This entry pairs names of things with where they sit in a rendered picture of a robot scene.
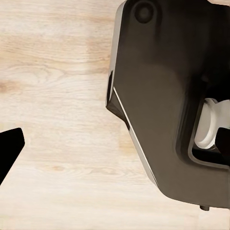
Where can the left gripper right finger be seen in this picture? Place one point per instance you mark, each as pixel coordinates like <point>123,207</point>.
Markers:
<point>222,142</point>

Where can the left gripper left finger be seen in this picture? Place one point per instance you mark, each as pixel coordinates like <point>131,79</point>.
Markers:
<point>11,144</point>

